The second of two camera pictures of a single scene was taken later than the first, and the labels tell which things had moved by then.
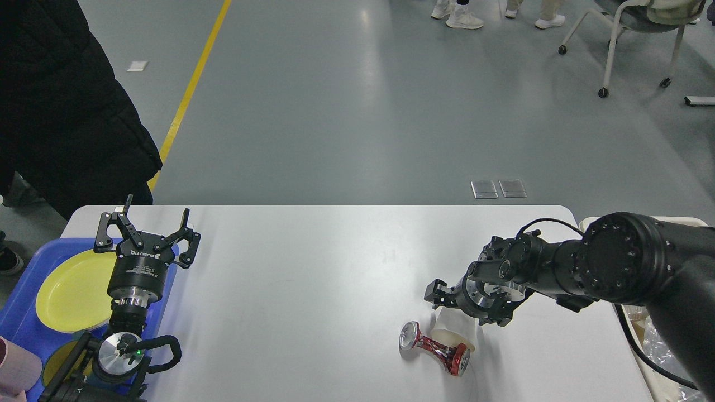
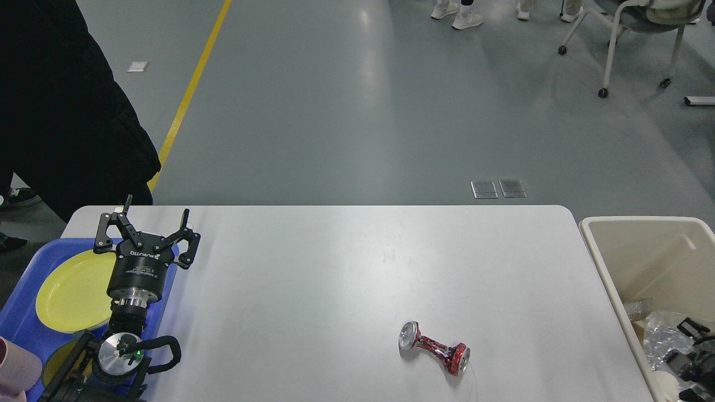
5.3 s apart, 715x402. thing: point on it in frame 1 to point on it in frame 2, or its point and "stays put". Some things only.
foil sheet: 637,314 stays put
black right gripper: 476,297 to 699,365
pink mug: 20,369 stays put
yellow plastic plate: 72,296 stays put
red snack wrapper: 454,358 stays put
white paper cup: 452,328 to 668,384
